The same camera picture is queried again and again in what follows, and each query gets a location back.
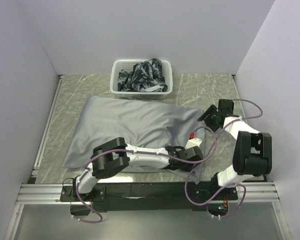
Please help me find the grey pillowcase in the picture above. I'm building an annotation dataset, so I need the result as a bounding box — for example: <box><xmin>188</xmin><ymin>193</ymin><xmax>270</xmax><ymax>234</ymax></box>
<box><xmin>62</xmin><ymin>96</ymin><xmax>203</xmax><ymax>169</ymax></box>

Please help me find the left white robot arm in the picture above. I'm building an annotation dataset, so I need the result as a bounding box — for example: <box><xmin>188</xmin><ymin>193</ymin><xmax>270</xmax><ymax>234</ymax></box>
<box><xmin>72</xmin><ymin>137</ymin><xmax>203</xmax><ymax>201</ymax></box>

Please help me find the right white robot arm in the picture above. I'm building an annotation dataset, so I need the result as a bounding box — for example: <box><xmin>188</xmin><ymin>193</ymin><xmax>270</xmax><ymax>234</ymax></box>
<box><xmin>197</xmin><ymin>99</ymin><xmax>272</xmax><ymax>200</ymax></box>

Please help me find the black base beam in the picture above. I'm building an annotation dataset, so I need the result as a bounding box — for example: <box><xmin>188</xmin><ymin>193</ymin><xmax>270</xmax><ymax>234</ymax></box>
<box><xmin>60</xmin><ymin>181</ymin><xmax>238</xmax><ymax>213</ymax></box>

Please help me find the dark patterned cloth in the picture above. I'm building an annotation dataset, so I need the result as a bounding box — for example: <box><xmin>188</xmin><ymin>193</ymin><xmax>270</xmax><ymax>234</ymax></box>
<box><xmin>117</xmin><ymin>58</ymin><xmax>168</xmax><ymax>93</ymax></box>

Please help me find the white plastic basket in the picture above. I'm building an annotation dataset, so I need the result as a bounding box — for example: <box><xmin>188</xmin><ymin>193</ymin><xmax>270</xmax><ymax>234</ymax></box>
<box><xmin>110</xmin><ymin>58</ymin><xmax>173</xmax><ymax>100</ymax></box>

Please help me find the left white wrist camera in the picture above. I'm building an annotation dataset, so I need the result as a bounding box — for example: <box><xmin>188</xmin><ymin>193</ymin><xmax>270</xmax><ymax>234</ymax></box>
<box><xmin>184</xmin><ymin>132</ymin><xmax>203</xmax><ymax>150</ymax></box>

